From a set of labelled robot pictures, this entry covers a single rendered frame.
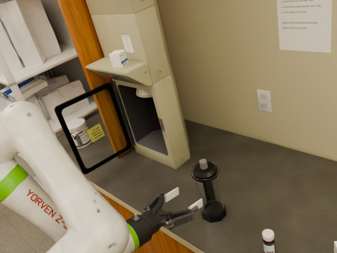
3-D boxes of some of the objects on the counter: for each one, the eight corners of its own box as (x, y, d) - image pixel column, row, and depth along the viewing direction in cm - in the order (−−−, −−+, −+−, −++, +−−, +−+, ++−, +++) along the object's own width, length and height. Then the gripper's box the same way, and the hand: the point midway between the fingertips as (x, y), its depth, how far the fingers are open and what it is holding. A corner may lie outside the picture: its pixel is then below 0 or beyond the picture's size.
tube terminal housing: (166, 130, 200) (131, -1, 162) (207, 143, 177) (178, -5, 140) (136, 152, 186) (90, 15, 149) (176, 169, 164) (134, 13, 126)
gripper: (168, 233, 96) (215, 199, 110) (120, 203, 112) (166, 176, 126) (170, 253, 99) (215, 217, 113) (123, 221, 115) (168, 193, 129)
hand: (186, 198), depth 118 cm, fingers open, 11 cm apart
